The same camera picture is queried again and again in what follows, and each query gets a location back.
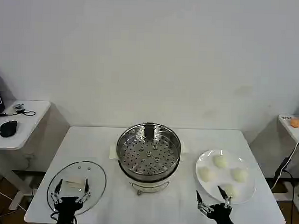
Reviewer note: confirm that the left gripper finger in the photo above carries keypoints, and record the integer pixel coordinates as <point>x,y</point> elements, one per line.
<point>56,194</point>
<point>86,192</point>

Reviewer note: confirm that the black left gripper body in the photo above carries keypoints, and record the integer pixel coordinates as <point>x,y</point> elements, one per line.
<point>68,207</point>

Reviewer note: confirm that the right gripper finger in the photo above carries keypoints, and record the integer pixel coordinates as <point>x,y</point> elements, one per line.
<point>201,204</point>
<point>227,202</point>

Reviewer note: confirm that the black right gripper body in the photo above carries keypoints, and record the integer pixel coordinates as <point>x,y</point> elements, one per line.
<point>222,215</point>

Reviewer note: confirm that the white steamed bun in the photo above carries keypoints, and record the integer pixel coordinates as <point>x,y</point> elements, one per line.
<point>206,174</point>
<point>232,189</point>
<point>220,161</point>
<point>239,174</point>

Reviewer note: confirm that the white round plate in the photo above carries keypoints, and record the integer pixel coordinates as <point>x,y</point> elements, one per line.
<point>210,190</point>

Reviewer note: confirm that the round glass lid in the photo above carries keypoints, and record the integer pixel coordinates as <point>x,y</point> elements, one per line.
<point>88,173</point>

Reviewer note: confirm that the steel steamer pot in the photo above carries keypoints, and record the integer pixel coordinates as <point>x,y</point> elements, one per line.
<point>148,153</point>

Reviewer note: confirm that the black computer mouse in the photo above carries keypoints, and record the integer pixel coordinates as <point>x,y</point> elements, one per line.
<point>8,128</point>

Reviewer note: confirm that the small grey device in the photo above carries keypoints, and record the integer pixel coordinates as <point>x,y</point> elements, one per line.
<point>18,107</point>

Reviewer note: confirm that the white side table with box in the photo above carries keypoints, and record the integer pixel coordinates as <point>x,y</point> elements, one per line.
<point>298,137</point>

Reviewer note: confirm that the orange round object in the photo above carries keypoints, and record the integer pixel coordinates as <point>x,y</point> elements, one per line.
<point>296,122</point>

